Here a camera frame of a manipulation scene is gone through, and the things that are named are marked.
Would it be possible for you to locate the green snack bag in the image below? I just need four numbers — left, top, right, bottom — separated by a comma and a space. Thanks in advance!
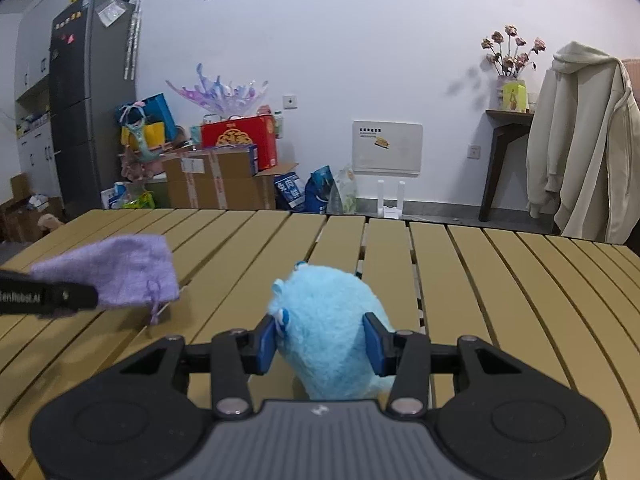
122, 191, 157, 210

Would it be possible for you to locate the beige plush toy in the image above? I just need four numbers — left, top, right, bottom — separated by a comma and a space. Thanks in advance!
37, 212, 67, 234

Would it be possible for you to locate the dark blue bag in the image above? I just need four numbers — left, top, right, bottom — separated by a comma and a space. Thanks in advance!
304, 164, 335, 214

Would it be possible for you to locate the small cardboard box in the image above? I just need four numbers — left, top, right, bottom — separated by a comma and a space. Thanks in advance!
160, 146, 259, 182

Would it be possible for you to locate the white cabinet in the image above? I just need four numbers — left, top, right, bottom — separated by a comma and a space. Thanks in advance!
12, 7, 55, 197

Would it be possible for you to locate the blue gift bag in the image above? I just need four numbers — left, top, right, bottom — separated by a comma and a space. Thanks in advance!
116, 93, 179, 144

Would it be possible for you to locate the cream hooded coat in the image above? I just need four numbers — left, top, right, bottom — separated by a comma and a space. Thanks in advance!
524, 41, 640, 247

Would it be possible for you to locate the blue printed pet food bag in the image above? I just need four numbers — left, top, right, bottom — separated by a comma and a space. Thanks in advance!
273, 172, 306, 214

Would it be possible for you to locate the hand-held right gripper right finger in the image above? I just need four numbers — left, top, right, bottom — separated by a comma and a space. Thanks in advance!
363, 311, 527, 420

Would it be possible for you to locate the iridescent ribbon bouquet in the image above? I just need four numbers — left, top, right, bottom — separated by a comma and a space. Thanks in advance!
166, 63, 269, 117

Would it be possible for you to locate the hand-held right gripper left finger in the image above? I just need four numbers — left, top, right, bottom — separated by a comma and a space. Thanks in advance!
119, 315, 279, 420

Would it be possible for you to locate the large cardboard box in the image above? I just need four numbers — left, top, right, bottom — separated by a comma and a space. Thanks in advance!
166, 162, 300, 211

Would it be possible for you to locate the dark grey refrigerator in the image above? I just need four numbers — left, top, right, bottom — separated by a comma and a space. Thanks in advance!
48, 0, 140, 219

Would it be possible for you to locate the yellow flower vase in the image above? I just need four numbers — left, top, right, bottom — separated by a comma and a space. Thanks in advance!
497, 76, 530, 114

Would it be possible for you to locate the white router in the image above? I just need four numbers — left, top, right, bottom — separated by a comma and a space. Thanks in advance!
376, 179, 406, 220

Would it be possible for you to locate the open cardboard box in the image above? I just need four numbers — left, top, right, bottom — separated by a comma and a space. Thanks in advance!
0, 173, 64, 244

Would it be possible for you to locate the dried rose bouquet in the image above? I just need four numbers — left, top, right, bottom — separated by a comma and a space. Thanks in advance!
480, 23, 547, 81

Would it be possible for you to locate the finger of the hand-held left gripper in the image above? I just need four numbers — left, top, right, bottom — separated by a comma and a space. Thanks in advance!
50, 278, 100, 317

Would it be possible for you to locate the red gift box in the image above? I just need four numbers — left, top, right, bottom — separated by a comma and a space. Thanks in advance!
199, 114, 279, 171

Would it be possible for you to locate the white wall panel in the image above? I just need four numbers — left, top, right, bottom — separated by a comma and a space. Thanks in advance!
351, 119, 424, 177

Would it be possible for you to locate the tan slatted folding table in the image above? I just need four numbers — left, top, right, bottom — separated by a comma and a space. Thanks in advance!
0, 208, 640, 480

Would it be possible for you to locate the light blue plush toy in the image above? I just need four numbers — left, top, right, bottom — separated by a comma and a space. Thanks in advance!
264, 259, 399, 401

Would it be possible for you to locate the clear green-white bag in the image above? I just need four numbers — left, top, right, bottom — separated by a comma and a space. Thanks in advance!
327, 163, 359, 216

